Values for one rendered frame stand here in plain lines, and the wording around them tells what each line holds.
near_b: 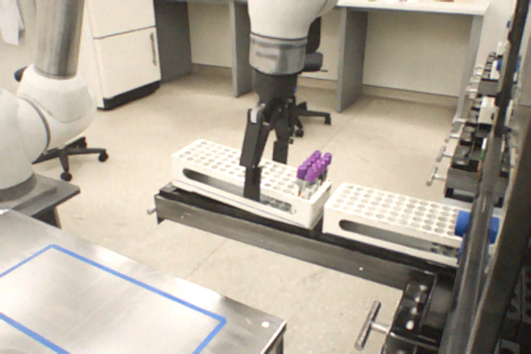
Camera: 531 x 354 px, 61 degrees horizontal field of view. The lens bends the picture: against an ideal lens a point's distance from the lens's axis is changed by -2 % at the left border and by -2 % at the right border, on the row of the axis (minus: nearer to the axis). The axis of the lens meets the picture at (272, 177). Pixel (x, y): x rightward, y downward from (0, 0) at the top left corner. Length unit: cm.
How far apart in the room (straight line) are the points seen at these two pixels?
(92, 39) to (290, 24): 342
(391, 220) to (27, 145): 85
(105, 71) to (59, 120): 281
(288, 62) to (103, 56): 337
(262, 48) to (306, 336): 122
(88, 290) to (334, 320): 124
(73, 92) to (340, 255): 79
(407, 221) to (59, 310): 52
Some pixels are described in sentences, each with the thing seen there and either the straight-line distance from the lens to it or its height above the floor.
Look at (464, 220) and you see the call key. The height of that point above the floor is 99.
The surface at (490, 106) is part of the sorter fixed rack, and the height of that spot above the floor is 86.
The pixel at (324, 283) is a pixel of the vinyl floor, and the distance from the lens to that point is 196.
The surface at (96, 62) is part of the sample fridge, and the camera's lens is 409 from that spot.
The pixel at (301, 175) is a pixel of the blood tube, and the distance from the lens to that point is 76.
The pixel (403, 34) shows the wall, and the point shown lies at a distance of 430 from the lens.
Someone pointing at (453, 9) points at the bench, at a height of 89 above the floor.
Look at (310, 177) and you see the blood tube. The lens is 75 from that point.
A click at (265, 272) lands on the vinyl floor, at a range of 200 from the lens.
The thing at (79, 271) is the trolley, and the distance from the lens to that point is 74.
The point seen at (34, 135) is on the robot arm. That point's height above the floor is 85.
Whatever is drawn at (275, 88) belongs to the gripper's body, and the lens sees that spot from 74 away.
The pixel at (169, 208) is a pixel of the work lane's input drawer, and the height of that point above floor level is 79.
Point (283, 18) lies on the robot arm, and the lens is 70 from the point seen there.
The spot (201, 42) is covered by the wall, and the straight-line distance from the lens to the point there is 520.
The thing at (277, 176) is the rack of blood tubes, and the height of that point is 87.
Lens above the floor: 125
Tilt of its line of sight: 27 degrees down
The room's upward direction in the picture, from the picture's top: straight up
